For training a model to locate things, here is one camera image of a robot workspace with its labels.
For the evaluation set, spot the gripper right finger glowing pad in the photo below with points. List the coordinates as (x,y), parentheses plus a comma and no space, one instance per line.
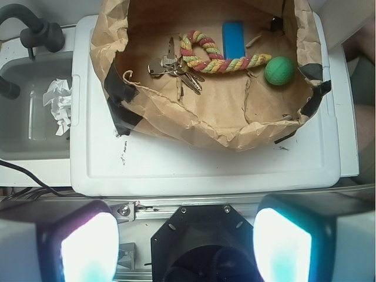
(315,237)

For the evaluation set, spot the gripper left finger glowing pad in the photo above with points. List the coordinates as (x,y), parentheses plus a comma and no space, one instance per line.
(58,240)

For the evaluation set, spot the silver key bunch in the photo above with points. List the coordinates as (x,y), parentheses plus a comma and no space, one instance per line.
(172,65)

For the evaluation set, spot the white plastic bin lid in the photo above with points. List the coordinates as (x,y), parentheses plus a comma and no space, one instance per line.
(139,165)

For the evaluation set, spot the black mounting plate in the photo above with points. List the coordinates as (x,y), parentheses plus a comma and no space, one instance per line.
(204,243)

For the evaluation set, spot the grey plastic sink tub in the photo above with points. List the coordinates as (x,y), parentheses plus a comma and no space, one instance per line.
(28,129)

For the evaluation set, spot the crumpled white paper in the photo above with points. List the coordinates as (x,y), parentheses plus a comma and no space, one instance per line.
(59,97)

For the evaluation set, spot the brown paper bag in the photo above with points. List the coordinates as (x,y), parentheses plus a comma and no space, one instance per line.
(237,110)

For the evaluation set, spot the green foam ball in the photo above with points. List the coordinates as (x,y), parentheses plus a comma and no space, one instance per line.
(279,71)

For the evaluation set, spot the dark grey faucet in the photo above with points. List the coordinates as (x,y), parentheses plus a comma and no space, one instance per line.
(39,32)

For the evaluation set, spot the blue rectangular block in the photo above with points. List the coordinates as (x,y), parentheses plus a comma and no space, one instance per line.
(233,40)

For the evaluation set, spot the multicolour rope toy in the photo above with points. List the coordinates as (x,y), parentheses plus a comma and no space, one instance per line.
(216,63)

